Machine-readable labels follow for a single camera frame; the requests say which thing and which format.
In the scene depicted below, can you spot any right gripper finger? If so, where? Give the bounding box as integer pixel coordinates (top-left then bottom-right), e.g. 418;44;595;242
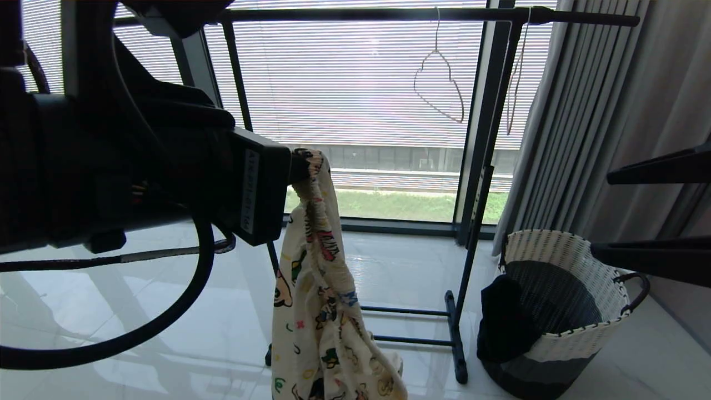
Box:
590;236;711;288
607;146;711;185

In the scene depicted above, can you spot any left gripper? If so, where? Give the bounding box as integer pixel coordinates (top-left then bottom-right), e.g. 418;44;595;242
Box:
33;81;292;253

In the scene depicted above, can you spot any pink clothes hanger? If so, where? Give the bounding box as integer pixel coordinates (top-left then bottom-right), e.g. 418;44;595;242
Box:
504;22;527;135
413;7;465;124

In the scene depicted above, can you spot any cream printed garment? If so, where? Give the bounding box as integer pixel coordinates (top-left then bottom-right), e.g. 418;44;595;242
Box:
271;148;409;400

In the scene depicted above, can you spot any white laundry basket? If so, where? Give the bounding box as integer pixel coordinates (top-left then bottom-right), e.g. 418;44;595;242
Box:
478;229;650;400

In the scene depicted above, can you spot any black clothes rack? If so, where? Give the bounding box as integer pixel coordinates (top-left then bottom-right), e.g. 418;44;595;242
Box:
114;6;641;385

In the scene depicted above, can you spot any brown curtain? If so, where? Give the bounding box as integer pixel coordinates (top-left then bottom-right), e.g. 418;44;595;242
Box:
492;0;711;356

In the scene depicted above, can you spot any black garment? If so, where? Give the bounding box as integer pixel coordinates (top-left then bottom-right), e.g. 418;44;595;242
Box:
477;275;548;364

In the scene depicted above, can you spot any window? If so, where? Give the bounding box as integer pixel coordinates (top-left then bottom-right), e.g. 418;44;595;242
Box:
22;0;556;245

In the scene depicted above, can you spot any thin black cable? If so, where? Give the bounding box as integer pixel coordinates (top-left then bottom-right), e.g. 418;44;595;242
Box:
0;236;237;273

